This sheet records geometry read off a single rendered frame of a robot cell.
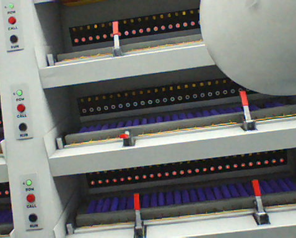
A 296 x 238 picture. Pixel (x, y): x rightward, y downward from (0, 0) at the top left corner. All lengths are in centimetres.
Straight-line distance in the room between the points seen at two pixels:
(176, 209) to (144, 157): 16
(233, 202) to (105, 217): 30
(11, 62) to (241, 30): 63
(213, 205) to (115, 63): 39
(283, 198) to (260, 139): 17
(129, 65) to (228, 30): 50
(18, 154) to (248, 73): 60
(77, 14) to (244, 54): 80
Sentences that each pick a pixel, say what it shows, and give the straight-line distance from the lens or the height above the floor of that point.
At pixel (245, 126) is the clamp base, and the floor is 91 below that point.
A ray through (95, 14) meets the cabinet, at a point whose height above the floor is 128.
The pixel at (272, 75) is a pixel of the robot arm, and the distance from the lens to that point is 17.
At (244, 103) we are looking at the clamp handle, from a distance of 68.
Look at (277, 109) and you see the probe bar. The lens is 74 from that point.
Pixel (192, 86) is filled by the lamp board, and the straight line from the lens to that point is 80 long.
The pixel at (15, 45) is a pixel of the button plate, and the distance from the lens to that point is 74.
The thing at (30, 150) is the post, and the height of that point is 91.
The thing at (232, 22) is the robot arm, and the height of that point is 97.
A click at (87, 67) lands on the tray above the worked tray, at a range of 67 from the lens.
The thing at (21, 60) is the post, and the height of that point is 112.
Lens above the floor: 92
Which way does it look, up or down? 3 degrees up
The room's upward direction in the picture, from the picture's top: 7 degrees counter-clockwise
